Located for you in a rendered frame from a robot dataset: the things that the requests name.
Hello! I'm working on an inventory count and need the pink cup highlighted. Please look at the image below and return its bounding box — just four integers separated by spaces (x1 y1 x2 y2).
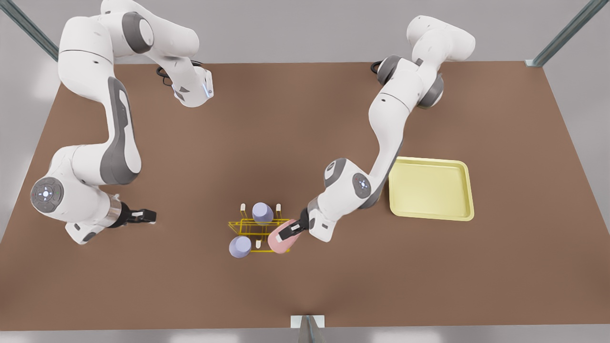
267 219 300 254

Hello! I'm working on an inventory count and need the lavender cup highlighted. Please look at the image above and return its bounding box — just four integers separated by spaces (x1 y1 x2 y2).
229 236 252 259
252 202 275 224

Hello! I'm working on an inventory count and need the pale yellow tray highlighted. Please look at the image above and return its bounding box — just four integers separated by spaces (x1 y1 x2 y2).
388 156 475 222

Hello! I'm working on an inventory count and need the yellow wire cup rack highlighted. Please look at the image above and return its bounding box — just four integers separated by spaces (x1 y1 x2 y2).
228 203 299 253

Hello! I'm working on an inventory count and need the silver frame post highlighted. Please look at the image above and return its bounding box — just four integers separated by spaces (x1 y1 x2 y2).
0 0 61 62
291 314 326 343
524 0 610 68

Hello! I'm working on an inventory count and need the black right arm cable loop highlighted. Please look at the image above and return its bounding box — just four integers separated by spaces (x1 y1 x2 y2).
156 59 203 87

